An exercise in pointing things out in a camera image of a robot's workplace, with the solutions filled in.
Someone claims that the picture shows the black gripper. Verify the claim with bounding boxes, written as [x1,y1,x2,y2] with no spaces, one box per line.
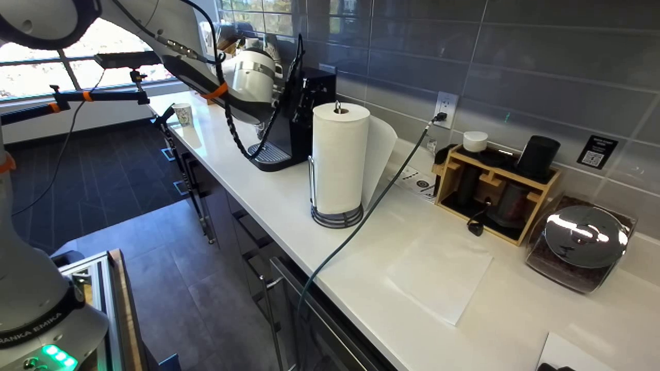
[274,65,307,123]

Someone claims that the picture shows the black and silver coffee maker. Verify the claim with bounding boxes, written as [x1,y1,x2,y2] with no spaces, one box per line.
[246,66,339,174]

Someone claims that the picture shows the white mug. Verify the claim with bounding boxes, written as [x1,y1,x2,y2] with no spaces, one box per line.
[172,102,195,128]

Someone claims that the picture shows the black tripod legs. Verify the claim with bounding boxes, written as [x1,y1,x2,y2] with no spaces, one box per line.
[150,105,216,243]

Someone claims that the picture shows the black boom pole orange clamps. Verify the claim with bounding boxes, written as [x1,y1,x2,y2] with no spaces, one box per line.
[0,81,152,128]

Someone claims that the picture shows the small white cup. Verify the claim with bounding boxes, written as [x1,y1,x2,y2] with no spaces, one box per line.
[460,130,491,156]

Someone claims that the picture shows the translucent white counter mat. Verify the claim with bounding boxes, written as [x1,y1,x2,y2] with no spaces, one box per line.
[381,236,495,331]

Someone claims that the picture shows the dark lower cabinet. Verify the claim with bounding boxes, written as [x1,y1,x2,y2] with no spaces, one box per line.
[160,116,400,371]

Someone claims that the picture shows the black cup stack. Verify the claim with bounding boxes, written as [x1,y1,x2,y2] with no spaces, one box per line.
[515,135,564,184]

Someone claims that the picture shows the wooden countertop organizer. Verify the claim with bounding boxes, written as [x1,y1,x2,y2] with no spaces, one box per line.
[432,143,564,247]

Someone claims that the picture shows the white paper sheet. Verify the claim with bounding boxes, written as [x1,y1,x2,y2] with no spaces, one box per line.
[534,331,625,371]

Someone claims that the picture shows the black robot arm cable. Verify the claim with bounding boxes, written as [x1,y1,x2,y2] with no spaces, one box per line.
[112,0,307,161]

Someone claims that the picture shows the white wall outlet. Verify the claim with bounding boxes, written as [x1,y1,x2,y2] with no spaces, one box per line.
[432,91,460,130]

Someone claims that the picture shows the black power cable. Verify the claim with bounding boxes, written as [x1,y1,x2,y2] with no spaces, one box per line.
[292,111,449,371]

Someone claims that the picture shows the thin black hanging cable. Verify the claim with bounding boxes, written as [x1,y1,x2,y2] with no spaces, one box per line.
[9,69,105,218]

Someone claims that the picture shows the metal cabinet handle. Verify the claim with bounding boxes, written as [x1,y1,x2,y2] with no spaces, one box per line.
[267,256,378,371]

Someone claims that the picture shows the aluminium frame robot mount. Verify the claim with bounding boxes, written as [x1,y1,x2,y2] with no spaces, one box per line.
[53,247,147,371]

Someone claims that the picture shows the black wall placard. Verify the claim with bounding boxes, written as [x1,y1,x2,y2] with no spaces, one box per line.
[576,135,620,172]

